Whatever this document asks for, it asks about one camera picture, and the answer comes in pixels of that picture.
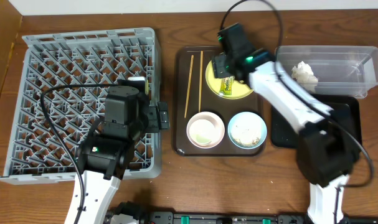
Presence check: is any black waste tray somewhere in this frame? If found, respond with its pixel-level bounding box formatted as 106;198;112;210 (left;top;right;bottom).
271;94;362;149

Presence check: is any yellow green snack wrapper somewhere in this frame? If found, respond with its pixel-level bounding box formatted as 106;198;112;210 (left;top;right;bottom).
219;76;234;96

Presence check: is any white paper cup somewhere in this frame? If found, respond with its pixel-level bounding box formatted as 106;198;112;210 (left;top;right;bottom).
189;119;217;146

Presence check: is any white tissue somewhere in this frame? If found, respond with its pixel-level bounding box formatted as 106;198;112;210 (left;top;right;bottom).
291;61;318;93

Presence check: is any grey dishwasher rack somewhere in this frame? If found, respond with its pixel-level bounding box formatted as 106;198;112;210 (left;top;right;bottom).
0;27;161;185

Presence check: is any dark brown serving tray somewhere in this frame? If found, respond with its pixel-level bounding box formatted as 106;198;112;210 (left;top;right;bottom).
172;46;266;157

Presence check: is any yellow round plate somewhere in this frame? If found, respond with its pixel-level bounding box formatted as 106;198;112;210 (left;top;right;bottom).
206;62;253;100

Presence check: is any wooden chopstick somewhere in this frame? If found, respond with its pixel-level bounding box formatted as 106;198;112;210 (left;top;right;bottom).
198;51;204;113
184;55;194;118

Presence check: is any light blue bowl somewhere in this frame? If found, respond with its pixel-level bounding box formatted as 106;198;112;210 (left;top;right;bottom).
227;111;267;150

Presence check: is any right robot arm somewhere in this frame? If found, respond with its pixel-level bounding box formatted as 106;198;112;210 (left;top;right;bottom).
212;23;361;223

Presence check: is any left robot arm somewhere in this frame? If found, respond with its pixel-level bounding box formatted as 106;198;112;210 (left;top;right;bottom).
65;86;169;223

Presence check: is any rice food waste pile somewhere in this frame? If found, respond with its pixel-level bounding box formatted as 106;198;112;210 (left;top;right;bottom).
230;121;262;147

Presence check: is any clear plastic waste bin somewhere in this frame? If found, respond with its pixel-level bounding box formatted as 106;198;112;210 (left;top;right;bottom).
277;45;378;98

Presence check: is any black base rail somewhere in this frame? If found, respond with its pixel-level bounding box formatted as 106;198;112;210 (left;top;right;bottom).
104;202;378;224

